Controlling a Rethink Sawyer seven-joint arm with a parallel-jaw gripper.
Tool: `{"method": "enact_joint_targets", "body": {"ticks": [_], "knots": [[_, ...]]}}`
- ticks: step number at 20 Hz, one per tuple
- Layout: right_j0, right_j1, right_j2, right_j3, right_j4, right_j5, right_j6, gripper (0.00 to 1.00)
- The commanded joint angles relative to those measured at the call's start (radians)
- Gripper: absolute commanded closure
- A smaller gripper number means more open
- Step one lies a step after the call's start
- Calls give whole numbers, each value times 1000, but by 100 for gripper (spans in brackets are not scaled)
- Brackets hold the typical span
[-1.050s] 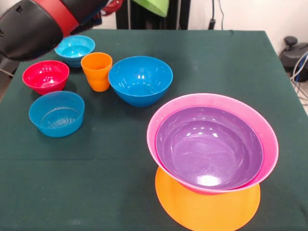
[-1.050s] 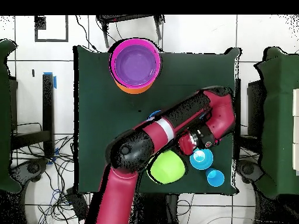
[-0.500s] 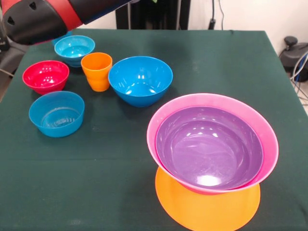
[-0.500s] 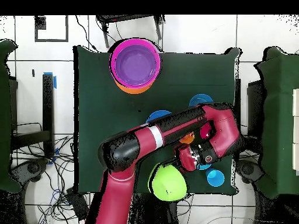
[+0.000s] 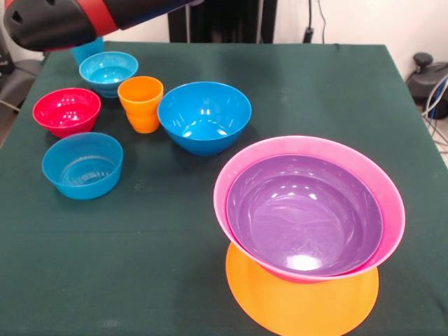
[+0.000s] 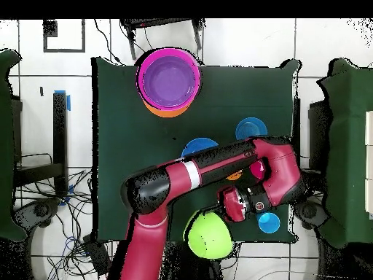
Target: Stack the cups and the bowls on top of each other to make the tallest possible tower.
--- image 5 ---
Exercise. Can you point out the large pink bowl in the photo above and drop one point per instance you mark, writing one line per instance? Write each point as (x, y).
(392, 199)

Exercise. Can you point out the purple bowl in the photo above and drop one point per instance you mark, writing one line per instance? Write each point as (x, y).
(304, 213)

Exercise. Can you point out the large orange bowl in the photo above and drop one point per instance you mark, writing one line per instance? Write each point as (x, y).
(301, 308)

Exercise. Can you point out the small ribbed cyan bowl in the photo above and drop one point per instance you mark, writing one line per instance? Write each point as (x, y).
(105, 70)

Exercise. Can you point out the small crimson bowl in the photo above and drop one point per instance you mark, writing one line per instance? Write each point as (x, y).
(66, 112)

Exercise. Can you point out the orange cup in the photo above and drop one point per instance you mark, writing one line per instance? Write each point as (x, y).
(140, 112)

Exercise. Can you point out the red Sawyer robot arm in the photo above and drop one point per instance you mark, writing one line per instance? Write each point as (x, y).
(70, 21)

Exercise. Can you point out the translucent blue bowl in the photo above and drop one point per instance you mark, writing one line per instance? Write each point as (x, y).
(82, 168)

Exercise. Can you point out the blue cup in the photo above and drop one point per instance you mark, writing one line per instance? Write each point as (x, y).
(87, 50)

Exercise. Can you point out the dark green tablecloth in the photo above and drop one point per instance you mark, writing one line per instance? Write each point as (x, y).
(140, 245)

